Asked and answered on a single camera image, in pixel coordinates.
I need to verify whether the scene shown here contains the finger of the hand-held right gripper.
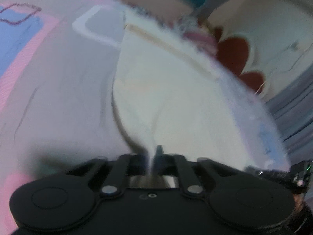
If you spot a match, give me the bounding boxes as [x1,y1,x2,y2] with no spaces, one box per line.
[245,166,293,180]

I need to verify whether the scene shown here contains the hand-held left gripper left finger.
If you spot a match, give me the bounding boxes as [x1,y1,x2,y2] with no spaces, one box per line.
[65,152,150,199]

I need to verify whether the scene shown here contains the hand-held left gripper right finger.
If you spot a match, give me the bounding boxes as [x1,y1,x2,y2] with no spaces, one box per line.
[154,145,245,199]

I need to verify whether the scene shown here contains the cream knit sweater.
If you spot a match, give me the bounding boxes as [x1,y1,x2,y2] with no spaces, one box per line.
[111,5,292,175]

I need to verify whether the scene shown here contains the person's right forearm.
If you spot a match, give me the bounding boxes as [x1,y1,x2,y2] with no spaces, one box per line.
[289,193,313,235]

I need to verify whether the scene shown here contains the grey patterned curtain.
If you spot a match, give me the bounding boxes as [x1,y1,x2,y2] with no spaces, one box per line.
[264,65,313,157]

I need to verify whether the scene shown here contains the patterned pink grey bed sheet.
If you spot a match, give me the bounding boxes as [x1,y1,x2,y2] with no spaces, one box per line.
[0,0,292,235]

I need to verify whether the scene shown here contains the red white scalloped headboard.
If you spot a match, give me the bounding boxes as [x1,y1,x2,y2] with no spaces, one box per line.
[212,26,270,99]

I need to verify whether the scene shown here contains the striped pillow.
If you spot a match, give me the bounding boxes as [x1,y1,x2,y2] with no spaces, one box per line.
[182,26,219,55]

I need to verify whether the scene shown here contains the white cable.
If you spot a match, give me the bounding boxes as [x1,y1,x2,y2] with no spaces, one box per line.
[254,52,313,96]

